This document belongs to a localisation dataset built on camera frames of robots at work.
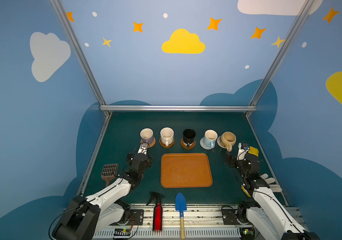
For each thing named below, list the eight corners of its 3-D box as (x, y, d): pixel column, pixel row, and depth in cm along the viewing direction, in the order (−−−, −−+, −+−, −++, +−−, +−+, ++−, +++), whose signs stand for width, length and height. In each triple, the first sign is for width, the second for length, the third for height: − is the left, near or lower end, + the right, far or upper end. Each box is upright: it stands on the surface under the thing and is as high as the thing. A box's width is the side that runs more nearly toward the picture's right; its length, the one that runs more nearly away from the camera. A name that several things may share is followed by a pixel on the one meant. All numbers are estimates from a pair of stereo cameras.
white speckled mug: (156, 144, 104) (155, 136, 97) (165, 133, 111) (164, 124, 103) (167, 150, 101) (167, 142, 94) (175, 138, 108) (176, 130, 100)
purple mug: (138, 141, 106) (136, 133, 99) (147, 133, 111) (145, 125, 104) (147, 147, 103) (146, 140, 96) (156, 139, 107) (155, 131, 100)
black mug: (178, 144, 104) (178, 136, 96) (186, 134, 110) (187, 126, 102) (187, 150, 101) (189, 142, 93) (195, 140, 107) (197, 132, 99)
